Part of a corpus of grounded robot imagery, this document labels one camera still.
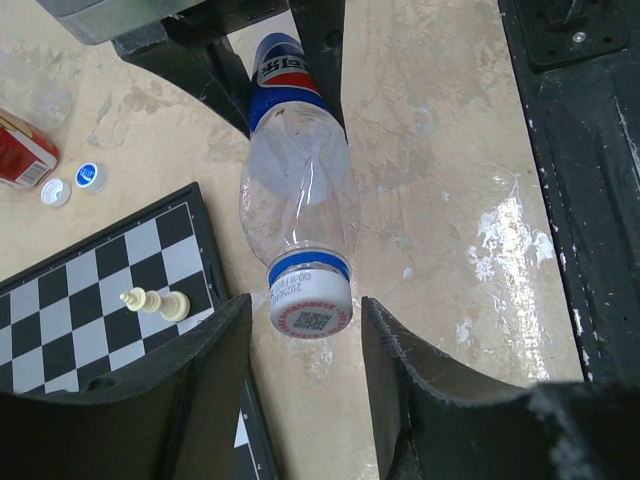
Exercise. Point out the black white chessboard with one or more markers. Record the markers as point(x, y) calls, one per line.
point(63, 323)

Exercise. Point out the clear bottle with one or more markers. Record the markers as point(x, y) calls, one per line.
point(32, 96)

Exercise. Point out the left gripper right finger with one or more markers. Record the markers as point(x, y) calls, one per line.
point(435, 418)

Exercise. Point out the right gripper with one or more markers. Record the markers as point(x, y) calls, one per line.
point(189, 49)

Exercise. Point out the pepsi label bottle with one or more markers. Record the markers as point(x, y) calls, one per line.
point(299, 202)

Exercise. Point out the blue pocari sweat cap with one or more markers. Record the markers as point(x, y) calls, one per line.
point(91, 177)

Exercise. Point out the white chess piece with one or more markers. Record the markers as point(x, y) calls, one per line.
point(173, 307)

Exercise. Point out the amber drink bottle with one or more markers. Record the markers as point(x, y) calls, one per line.
point(27, 154)

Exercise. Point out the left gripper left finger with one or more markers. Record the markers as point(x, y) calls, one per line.
point(171, 414)

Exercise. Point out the white pepsi bottle cap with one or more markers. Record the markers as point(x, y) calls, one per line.
point(310, 303)

